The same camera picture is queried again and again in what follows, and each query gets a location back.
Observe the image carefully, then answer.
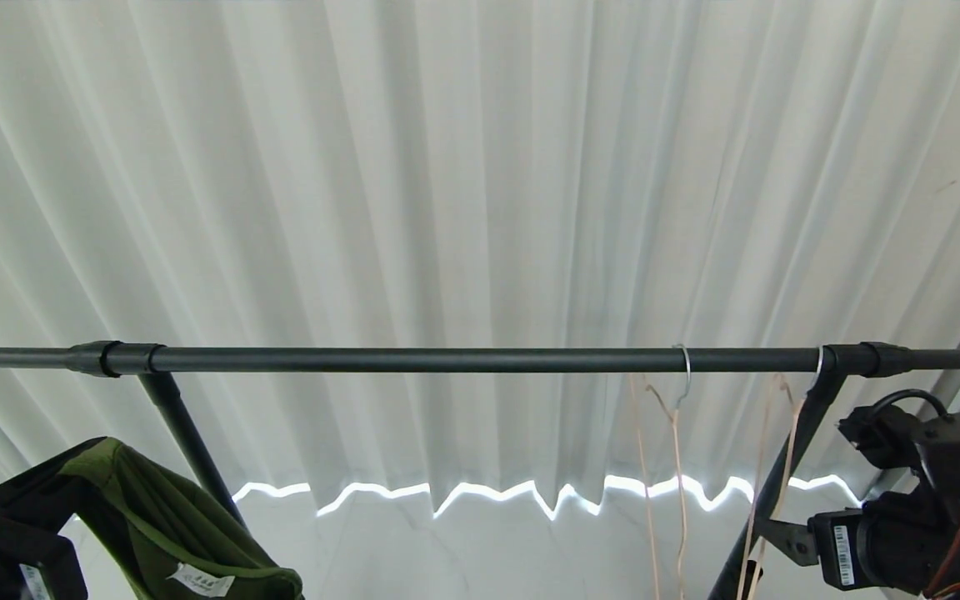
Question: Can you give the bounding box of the black clothes rack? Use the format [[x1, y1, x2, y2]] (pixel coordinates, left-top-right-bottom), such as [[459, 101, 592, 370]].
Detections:
[[0, 340, 960, 600]]

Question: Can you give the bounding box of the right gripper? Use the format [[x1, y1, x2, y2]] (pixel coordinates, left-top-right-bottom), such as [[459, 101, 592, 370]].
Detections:
[[752, 492, 935, 594]]

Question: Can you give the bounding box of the green printed shirt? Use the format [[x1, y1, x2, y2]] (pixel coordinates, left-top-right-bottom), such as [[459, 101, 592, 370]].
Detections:
[[0, 436, 306, 600]]

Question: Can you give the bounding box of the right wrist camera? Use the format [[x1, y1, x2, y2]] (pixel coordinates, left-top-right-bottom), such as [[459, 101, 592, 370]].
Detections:
[[837, 404, 923, 469]]

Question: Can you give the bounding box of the black cable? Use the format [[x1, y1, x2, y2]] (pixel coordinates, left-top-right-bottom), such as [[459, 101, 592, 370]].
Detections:
[[866, 388, 953, 424]]

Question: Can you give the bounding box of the pink clothes hanger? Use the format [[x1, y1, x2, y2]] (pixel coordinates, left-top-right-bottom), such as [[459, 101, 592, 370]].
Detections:
[[628, 343, 693, 600], [734, 346, 828, 600]]

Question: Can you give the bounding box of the white curtain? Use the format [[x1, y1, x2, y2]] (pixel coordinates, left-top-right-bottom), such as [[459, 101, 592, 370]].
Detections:
[[0, 0, 960, 522]]

